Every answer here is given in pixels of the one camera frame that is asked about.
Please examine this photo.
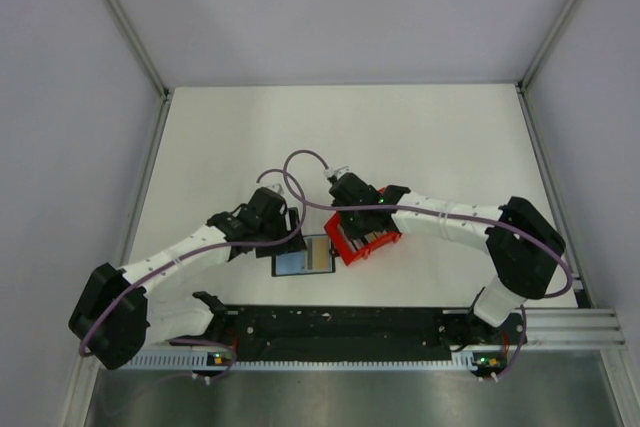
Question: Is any gold striped credit card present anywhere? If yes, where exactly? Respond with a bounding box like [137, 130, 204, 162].
[350, 232, 386, 250]

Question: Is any black leather card holder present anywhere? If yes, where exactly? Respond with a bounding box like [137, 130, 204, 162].
[271, 235, 336, 278]

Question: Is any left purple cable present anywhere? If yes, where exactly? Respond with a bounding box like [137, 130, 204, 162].
[79, 168, 309, 358]

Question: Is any red plastic card tray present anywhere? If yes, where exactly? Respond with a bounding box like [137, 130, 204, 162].
[325, 184, 410, 266]

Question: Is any grey slotted cable duct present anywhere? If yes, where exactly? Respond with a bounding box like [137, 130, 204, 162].
[123, 348, 498, 373]

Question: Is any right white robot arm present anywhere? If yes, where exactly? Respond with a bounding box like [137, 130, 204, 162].
[325, 168, 566, 343]

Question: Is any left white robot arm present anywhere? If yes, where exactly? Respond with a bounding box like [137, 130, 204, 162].
[68, 187, 306, 370]

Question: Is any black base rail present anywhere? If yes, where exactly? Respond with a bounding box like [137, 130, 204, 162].
[169, 302, 526, 362]

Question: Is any aluminium frame post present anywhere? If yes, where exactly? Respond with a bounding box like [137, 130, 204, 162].
[74, 0, 174, 98]
[517, 0, 614, 93]

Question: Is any left aluminium frame post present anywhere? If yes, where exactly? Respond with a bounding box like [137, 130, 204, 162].
[74, 0, 174, 98]

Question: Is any right aluminium frame post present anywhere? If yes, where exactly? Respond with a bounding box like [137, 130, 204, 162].
[517, 0, 614, 93]

